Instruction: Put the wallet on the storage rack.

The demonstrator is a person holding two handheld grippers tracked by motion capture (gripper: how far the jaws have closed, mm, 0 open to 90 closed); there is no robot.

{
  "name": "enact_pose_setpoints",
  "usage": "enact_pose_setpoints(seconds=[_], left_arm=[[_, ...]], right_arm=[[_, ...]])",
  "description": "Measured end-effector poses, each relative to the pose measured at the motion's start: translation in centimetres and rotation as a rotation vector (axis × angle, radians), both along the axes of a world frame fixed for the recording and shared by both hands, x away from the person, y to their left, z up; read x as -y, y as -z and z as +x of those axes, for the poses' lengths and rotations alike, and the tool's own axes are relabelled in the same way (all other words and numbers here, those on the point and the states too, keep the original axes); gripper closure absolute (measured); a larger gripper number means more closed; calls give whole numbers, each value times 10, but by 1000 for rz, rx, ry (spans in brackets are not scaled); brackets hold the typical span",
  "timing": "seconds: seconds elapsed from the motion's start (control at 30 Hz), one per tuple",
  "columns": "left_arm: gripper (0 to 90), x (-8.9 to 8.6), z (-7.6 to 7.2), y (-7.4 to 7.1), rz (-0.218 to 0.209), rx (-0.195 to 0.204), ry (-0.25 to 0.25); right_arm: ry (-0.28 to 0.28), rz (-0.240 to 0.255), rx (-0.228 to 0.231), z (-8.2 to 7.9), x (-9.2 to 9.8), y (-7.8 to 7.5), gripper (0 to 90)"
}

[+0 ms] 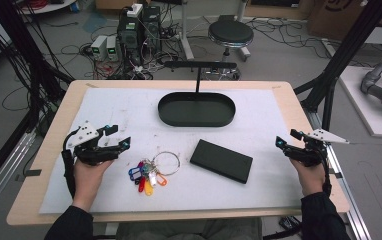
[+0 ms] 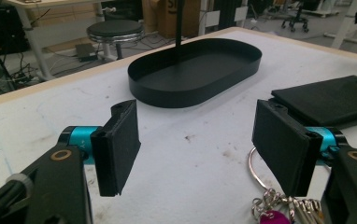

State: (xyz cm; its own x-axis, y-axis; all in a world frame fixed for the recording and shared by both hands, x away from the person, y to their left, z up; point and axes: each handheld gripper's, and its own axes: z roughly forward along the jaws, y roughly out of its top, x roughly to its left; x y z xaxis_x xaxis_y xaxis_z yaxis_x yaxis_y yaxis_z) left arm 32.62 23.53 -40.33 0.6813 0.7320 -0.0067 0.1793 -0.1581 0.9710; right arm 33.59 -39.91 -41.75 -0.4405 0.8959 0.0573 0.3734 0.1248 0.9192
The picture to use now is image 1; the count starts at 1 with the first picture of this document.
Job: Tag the white power adapter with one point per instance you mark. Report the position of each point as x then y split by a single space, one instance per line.
134 10

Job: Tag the person's right hand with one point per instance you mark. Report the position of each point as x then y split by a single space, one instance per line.
309 178

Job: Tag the white table mat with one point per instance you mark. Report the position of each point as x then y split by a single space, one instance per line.
179 196

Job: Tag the white table leg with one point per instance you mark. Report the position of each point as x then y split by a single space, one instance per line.
185 36

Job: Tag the black rectangular case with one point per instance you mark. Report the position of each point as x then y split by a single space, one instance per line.
221 161

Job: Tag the cardboard box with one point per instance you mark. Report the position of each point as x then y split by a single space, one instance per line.
332 16

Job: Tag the dark computer tower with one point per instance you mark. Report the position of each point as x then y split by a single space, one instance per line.
151 26
129 38

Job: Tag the white floor platform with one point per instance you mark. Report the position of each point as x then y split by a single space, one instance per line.
365 110

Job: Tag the black device on floor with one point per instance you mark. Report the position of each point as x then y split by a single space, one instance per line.
289 222

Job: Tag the black round stool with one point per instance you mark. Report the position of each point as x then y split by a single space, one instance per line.
230 33

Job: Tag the keyring with coloured tags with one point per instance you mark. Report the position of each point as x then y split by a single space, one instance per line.
147 173

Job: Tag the grey bench power supply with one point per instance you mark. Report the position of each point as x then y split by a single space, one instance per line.
112 48
98 47

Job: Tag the black tape strip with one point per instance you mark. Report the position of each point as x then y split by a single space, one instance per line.
33 173

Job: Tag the aluminium rail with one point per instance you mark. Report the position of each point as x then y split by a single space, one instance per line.
352 206
2 176

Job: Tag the black oval tray with hanger bar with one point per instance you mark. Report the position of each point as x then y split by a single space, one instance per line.
196 110

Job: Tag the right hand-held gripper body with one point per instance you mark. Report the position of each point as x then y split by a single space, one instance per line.
307 154

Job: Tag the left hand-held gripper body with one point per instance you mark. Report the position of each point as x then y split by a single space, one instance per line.
94 154

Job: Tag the person's left hand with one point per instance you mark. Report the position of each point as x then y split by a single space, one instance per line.
87 180

